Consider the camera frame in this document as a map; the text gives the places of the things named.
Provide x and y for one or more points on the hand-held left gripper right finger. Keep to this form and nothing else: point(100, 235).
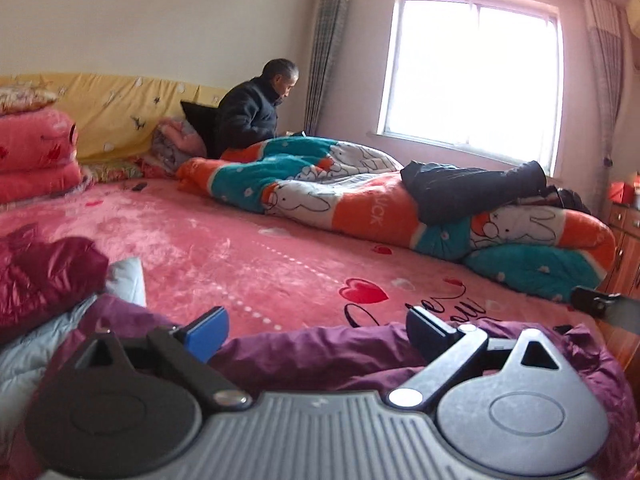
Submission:
point(425, 330)

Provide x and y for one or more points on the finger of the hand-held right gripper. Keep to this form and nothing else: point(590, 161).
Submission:
point(597, 302)

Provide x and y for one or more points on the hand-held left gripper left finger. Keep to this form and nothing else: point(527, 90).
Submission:
point(205, 332)

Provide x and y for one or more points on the purple down jacket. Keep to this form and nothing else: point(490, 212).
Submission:
point(325, 355)

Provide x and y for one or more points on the wooden cabinet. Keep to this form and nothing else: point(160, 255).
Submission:
point(625, 260)

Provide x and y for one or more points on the pink bed with yellow headboard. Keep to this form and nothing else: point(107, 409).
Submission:
point(225, 245)

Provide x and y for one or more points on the orange and teal cartoon quilt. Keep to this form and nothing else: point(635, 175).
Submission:
point(390, 215)

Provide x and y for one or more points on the dark pants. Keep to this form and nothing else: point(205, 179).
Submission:
point(465, 190)

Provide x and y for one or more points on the small black remote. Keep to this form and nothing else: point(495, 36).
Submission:
point(139, 187)

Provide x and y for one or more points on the maroon down jacket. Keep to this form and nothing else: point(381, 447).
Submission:
point(45, 275)

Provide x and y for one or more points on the light grey down jacket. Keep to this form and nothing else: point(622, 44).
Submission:
point(30, 355)

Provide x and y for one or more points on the floral pillow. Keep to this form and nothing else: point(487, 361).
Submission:
point(110, 170)

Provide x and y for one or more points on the folded pink and grey blanket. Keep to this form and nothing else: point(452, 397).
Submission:
point(175, 142)

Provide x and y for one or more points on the black cushion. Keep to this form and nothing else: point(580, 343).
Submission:
point(200, 122)

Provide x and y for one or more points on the grey checked curtain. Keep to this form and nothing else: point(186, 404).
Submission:
point(325, 60)
point(607, 85)

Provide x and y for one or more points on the plain pink pillow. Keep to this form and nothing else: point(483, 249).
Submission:
point(40, 182)

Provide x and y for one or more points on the pink pillow with heart print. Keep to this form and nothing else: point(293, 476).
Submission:
point(35, 140)

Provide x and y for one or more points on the window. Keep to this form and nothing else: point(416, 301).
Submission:
point(470, 75)

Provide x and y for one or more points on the patterned beige cushion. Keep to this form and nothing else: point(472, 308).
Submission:
point(25, 99)

